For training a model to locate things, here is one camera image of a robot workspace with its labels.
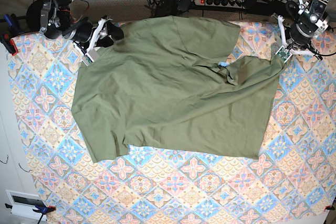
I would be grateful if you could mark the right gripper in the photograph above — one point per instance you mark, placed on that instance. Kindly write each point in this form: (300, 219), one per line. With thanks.
(89, 37)

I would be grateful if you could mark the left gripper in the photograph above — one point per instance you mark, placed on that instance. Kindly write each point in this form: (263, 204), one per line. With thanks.
(295, 40)

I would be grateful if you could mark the green t-shirt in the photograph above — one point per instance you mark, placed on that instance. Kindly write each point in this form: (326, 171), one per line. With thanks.
(165, 85)

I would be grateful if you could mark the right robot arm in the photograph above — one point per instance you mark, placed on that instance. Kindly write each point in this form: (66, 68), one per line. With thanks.
(53, 18)

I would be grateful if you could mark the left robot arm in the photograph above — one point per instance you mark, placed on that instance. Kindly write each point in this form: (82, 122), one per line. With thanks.
(309, 20)

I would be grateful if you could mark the black round stool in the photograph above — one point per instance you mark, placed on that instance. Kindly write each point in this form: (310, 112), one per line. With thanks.
(37, 16)

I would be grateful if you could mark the white power strip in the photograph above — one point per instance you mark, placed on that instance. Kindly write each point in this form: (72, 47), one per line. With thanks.
(220, 3)

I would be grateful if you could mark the patterned tablecloth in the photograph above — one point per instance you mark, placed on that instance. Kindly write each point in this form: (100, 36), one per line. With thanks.
(292, 178)

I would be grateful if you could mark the orange clamp bottom right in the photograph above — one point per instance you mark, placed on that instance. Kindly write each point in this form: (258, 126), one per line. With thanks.
(330, 208)

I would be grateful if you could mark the blue clamp bottom left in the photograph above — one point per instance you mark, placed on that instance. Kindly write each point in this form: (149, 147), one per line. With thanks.
(36, 212)

